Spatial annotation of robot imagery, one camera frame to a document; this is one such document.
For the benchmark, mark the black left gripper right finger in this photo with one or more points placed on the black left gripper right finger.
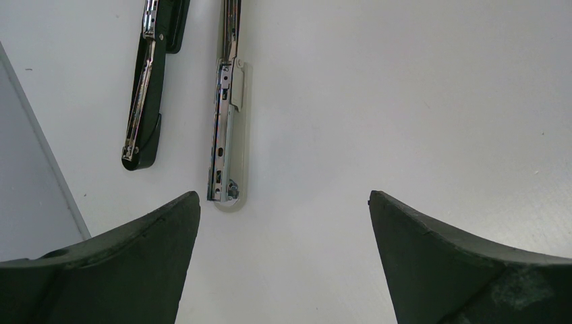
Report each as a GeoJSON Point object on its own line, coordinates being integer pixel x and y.
{"type": "Point", "coordinates": [438, 273]}

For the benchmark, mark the black stapler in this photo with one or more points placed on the black stapler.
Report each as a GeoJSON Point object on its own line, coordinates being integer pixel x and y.
{"type": "Point", "coordinates": [163, 25]}

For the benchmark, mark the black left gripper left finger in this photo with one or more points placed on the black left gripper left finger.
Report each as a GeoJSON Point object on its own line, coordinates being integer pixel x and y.
{"type": "Point", "coordinates": [134, 273]}

